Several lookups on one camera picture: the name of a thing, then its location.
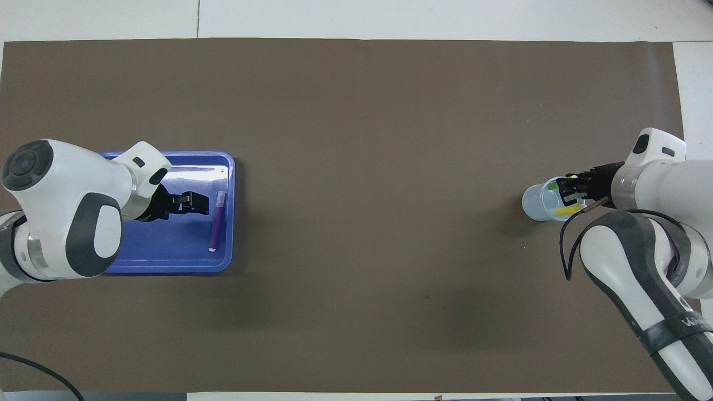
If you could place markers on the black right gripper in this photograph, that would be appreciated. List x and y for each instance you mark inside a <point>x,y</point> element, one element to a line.
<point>601,186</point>

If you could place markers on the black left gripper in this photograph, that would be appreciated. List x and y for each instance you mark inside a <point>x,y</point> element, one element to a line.
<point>159,206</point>

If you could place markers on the yellow pen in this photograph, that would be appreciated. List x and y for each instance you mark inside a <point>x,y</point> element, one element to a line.
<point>568,211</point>

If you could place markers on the green pen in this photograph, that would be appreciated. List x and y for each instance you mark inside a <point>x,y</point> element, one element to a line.
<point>552,186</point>

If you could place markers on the purple pen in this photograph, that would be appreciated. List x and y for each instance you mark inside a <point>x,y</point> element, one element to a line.
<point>216,223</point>

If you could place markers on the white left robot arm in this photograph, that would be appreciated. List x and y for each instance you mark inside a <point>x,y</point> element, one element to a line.
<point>61,195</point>

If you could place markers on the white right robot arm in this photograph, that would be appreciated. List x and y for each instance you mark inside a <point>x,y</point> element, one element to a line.
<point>657,184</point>

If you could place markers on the light blue mesh cup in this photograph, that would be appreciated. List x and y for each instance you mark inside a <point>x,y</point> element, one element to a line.
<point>535,203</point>

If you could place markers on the blue plastic tray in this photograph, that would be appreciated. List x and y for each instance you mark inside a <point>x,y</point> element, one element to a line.
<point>217,262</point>

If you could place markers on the brown table mat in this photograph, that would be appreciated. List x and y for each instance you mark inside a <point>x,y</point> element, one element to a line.
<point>356,167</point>

